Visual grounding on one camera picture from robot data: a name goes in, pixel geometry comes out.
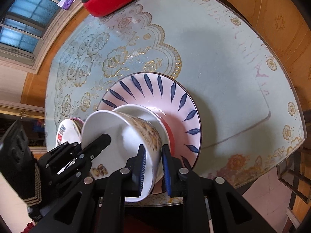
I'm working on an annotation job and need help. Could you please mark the wooden chair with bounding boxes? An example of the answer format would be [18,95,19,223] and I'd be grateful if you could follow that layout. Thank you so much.
[276,146,310,232]

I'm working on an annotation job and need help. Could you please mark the window with white frame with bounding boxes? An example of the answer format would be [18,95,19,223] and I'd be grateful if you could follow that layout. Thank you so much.
[1,0,83,74]

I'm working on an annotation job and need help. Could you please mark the white bowl blue leaf strokes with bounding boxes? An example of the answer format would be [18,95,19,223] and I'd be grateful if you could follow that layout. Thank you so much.
[98,72,202,167]

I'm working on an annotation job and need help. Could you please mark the floral plastic tablecloth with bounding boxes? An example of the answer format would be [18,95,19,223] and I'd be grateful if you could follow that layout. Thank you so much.
[45,0,307,187]

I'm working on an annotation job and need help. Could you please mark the white plate pink purple rim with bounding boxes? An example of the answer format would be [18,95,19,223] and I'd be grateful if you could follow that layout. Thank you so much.
[70,117,84,129]

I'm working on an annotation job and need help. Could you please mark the red bowl white inside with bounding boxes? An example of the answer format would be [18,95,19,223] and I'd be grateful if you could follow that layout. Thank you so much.
[114,103,175,196]

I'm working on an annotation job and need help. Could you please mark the person's left hand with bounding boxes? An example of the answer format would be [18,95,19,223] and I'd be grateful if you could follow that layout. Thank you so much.
[21,222,35,233]

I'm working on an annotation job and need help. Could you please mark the purple cloth on windowsill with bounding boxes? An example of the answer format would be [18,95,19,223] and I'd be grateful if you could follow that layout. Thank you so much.
[58,0,75,10]

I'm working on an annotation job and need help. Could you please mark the white bowl brown floral motif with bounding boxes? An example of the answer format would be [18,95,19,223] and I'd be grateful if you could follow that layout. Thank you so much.
[81,110,167,203]

